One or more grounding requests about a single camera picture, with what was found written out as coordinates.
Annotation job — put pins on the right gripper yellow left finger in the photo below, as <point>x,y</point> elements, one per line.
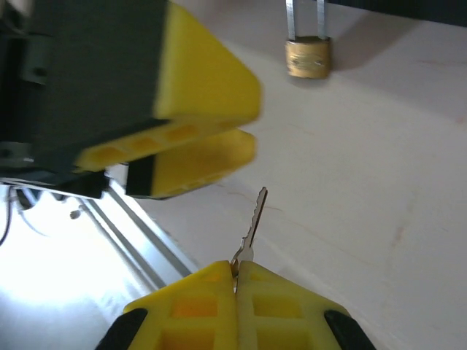
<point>189,313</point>

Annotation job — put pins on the small silver key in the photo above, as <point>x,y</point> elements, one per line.
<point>255,226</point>

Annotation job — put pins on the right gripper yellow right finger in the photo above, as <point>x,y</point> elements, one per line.
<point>288,313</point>

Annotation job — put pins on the brass padlock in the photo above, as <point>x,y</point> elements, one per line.
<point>308,60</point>

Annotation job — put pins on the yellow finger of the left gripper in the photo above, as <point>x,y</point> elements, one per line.
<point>197,164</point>
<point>146,73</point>

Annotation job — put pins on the long aluminium base rail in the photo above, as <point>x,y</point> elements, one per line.
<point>146,251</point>

